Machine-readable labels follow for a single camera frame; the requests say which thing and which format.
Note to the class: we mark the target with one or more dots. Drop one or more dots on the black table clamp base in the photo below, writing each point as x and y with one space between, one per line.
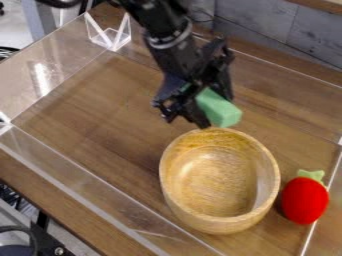
42 243

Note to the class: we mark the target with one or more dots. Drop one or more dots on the brown wooden bowl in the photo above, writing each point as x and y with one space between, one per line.
220 178

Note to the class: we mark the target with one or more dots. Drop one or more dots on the red toy strawberry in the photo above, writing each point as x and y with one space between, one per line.
305 197

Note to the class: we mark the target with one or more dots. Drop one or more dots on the green rectangular stick block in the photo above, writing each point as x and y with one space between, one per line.
222 113

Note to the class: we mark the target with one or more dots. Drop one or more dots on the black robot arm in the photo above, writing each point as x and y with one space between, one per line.
165 21

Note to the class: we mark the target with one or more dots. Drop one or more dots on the clear acrylic corner bracket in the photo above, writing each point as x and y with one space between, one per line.
110 38

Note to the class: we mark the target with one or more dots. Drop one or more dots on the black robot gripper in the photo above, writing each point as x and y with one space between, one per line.
192 69

